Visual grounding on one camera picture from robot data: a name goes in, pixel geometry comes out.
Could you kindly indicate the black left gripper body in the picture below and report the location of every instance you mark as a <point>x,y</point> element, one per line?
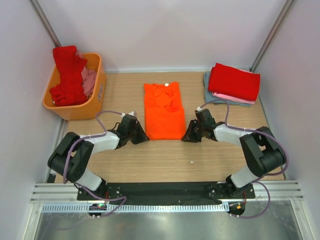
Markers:
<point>135,130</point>

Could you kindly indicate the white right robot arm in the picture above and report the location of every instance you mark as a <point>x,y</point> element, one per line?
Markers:
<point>262,152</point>

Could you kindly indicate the left corner aluminium post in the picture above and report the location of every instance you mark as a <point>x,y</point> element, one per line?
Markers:
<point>45,22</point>

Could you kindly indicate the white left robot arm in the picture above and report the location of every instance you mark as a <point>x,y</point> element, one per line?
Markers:
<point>71,157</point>

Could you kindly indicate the corner aluminium post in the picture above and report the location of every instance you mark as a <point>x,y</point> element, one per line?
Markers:
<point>45,22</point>
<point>280,19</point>

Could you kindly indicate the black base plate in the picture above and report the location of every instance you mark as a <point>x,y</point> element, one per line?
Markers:
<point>173,193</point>

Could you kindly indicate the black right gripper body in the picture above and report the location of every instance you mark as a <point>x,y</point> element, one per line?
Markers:
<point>197,129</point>

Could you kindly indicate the aluminium frame rail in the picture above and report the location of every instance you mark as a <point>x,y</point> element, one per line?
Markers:
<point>274,190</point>

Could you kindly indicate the folded red t shirt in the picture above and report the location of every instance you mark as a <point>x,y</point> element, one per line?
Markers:
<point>234,82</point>

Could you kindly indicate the folded grey t shirt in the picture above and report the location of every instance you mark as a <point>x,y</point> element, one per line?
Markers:
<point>208,96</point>

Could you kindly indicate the orange t shirt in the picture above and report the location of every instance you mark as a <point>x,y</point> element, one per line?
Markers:
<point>164,114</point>

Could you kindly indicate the folded pink t shirt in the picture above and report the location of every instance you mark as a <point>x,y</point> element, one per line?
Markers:
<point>232,98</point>

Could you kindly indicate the crumpled pink t shirt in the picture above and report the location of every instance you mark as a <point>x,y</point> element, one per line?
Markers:
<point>88,75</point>

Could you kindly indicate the right corner aluminium post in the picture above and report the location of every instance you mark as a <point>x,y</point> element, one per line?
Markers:
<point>280,19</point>

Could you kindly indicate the crumpled red t shirt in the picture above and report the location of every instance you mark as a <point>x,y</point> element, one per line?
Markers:
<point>69,91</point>

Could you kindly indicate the white slotted cable duct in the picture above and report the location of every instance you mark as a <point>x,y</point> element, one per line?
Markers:
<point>99,207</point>

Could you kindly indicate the orange plastic basket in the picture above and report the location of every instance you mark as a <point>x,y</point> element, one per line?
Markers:
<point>94,104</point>

